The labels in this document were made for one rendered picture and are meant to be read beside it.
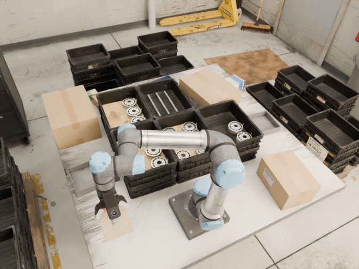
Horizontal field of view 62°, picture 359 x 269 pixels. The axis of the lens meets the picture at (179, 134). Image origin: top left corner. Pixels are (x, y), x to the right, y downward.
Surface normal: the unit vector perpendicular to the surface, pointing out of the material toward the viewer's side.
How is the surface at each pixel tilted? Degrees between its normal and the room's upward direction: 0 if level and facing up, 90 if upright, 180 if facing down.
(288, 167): 0
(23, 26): 90
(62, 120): 0
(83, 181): 0
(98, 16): 90
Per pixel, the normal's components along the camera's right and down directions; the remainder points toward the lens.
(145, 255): 0.04, -0.71
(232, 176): 0.18, 0.65
